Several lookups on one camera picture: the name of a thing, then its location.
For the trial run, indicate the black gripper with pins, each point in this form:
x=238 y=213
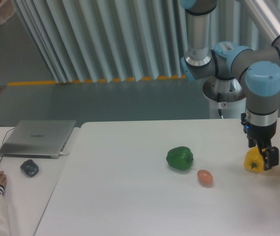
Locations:
x=260 y=136

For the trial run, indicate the yellow bell pepper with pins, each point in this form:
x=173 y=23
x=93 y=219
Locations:
x=253 y=161

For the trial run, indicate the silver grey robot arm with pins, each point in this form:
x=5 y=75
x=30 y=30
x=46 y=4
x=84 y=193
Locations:
x=256 y=71

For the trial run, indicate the green bell pepper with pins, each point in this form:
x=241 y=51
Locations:
x=180 y=158

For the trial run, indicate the brown egg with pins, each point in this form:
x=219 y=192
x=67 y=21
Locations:
x=205 y=178

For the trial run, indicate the white folding partition screen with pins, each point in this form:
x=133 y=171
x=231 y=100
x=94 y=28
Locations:
x=122 y=39

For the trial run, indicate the silver closed laptop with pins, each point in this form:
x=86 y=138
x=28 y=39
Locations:
x=38 y=139

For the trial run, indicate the dark grey small case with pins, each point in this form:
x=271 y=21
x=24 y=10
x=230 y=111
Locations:
x=30 y=168

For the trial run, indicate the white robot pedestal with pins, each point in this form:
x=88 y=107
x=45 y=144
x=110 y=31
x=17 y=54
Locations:
x=226 y=98

